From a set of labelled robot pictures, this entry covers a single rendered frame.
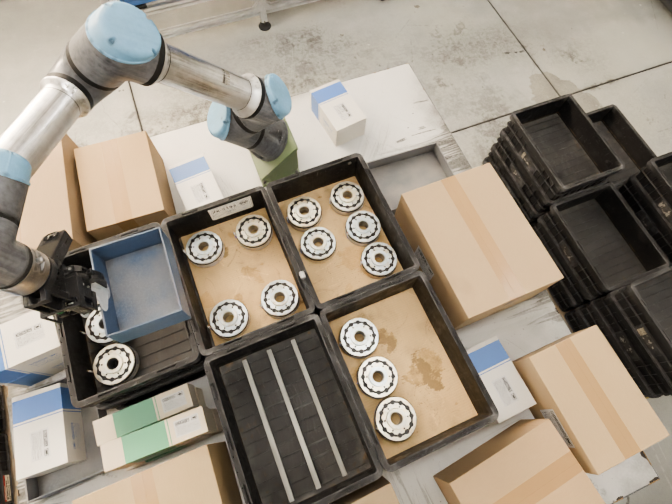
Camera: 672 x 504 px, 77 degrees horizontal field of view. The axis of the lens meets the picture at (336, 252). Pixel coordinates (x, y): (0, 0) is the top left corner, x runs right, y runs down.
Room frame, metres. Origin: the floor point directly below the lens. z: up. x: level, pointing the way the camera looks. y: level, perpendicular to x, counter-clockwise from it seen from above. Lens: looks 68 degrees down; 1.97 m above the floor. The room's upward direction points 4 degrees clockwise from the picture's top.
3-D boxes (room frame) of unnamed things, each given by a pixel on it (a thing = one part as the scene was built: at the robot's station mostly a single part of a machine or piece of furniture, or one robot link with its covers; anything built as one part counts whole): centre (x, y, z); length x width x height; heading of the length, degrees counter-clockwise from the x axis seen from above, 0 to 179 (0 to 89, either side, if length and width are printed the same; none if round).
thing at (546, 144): (1.14, -0.90, 0.37); 0.40 x 0.30 x 0.45; 26
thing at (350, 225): (0.54, -0.07, 0.86); 0.10 x 0.10 x 0.01
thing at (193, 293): (0.37, 0.26, 0.87); 0.40 x 0.30 x 0.11; 27
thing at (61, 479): (-0.07, 0.68, 0.73); 0.27 x 0.20 x 0.05; 27
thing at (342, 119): (1.05, 0.03, 0.75); 0.20 x 0.12 x 0.09; 33
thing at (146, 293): (0.25, 0.41, 1.10); 0.20 x 0.15 x 0.07; 26
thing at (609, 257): (0.78, -1.08, 0.31); 0.40 x 0.30 x 0.34; 26
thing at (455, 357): (0.15, -0.19, 0.87); 0.40 x 0.30 x 0.11; 27
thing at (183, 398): (-0.01, 0.45, 0.79); 0.24 x 0.06 x 0.06; 117
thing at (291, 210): (0.58, 0.10, 0.86); 0.10 x 0.10 x 0.01
